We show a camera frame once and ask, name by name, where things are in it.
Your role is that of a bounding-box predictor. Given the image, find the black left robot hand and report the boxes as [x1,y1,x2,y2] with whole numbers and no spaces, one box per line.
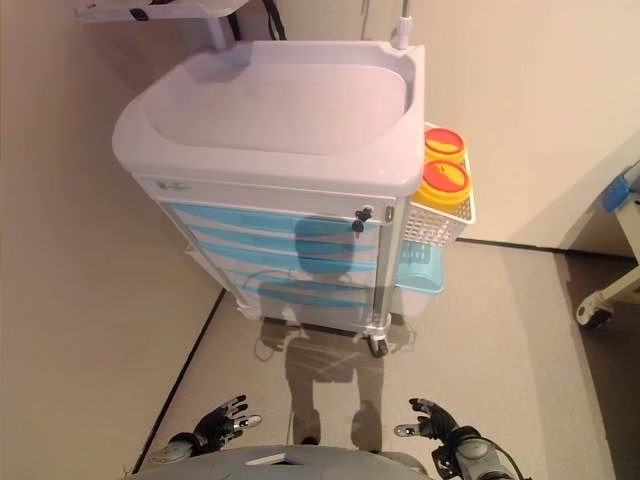
[193,394,263,451]

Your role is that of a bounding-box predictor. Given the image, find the white overbed table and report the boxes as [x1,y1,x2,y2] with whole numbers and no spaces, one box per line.
[74,0,251,52]

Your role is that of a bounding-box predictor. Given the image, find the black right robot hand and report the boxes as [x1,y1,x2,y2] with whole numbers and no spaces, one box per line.
[394,397,464,449]

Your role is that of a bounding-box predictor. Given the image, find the white perforated side basket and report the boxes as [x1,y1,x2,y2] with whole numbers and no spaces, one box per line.
[401,148,479,247]

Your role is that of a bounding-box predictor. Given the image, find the light blue waste bin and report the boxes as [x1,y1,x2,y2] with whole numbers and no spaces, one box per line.
[393,239,448,294]

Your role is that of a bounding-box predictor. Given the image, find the black cart keys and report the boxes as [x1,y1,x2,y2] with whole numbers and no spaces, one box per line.
[352,205,376,234]

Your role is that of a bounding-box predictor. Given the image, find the metal infusion pole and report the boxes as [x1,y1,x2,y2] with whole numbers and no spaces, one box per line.
[391,0,417,52]

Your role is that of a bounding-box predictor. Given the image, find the bed caster wheel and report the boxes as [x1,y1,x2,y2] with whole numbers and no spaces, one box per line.
[574,293,614,330]

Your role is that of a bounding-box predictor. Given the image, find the tall blue front cart drawer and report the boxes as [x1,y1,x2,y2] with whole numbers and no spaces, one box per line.
[219,267,377,322]

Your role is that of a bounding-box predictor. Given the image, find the black hanging cable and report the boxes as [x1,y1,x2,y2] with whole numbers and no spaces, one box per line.
[261,0,290,41]

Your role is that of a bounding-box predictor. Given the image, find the yellow sharps container red lid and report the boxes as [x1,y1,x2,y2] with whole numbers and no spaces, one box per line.
[415,158,476,208]
[423,126,469,166]

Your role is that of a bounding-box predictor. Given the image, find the cart caster wheel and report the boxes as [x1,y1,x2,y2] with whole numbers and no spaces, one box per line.
[366,330,392,358]

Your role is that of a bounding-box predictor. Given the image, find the blue bed corner bumper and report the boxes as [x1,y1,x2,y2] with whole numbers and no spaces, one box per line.
[601,174,637,212]

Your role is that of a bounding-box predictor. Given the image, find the white label cart drawer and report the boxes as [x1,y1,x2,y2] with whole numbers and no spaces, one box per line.
[133,173,397,222]

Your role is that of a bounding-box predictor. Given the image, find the white medical cart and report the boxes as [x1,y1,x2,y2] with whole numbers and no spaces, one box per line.
[110,39,426,351]

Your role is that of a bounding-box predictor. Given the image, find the grey robot torso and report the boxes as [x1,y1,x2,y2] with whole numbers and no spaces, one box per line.
[132,444,451,480]

